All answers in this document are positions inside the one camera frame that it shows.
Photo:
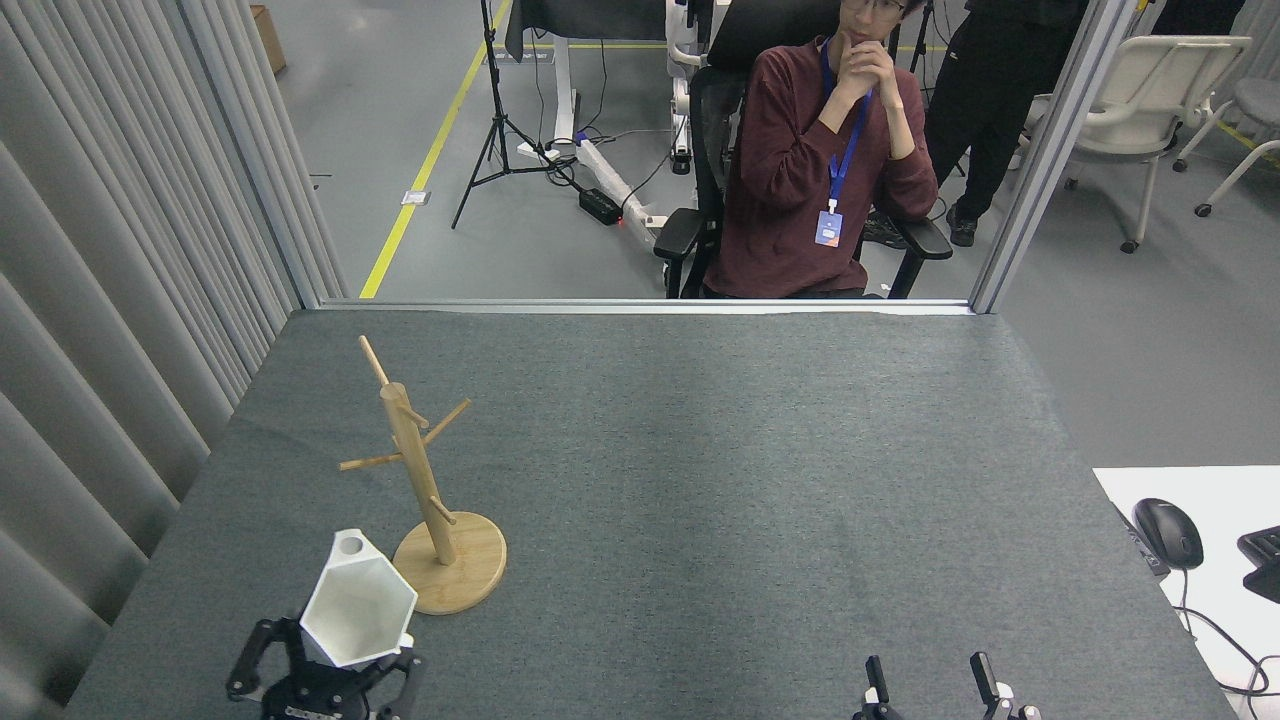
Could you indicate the person's right hand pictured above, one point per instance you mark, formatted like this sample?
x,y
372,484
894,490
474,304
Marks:
x,y
852,68

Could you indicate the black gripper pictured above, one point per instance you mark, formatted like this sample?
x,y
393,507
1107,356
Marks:
x,y
325,695

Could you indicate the cardboard box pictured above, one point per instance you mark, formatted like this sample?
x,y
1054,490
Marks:
x,y
268,38

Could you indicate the seated person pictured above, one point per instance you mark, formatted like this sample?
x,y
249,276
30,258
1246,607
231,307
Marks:
x,y
780,180

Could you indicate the white faceted cup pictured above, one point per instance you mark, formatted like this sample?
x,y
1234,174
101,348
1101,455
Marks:
x,y
355,605

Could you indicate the black office chair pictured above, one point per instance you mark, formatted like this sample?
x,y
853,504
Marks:
x,y
712,130

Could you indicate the person's left hand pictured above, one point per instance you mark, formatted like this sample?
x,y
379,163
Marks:
x,y
888,75

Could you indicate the white desk leg with foot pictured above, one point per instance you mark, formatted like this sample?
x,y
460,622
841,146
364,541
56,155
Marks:
x,y
564,90

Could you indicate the grey chair on wheels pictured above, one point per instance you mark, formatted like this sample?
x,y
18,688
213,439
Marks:
x,y
1255,100

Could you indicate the grey pleated curtain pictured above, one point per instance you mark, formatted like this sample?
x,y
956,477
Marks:
x,y
100,250

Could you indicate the black cloth on desk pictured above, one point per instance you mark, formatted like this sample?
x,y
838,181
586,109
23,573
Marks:
x,y
585,18

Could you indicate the black tripod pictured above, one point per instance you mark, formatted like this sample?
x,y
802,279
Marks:
x,y
493,100

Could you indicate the metal floor outlet plate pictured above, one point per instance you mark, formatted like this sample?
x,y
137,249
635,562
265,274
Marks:
x,y
415,198

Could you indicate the white stand on wheels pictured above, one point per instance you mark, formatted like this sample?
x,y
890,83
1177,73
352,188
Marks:
x,y
683,100

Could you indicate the white desk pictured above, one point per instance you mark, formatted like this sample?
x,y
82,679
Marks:
x,y
1235,500

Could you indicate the black power strip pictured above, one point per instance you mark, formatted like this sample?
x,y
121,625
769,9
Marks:
x,y
600,206

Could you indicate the standing person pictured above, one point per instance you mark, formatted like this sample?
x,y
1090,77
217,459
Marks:
x,y
1000,90

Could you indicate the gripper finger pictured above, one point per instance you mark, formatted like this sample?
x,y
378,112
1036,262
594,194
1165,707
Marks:
x,y
877,685
985,680

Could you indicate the wooden cup rack stand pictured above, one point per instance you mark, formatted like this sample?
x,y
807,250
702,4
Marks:
x,y
415,450

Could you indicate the black keyboard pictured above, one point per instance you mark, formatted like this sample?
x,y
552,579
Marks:
x,y
1264,562

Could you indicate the dark-rimmed glasses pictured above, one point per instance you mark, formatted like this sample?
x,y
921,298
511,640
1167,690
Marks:
x,y
880,5

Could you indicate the black computer mouse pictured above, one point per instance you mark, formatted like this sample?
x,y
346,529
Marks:
x,y
1168,532

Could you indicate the white chair on wheels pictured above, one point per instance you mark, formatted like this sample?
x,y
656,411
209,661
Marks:
x,y
1140,100

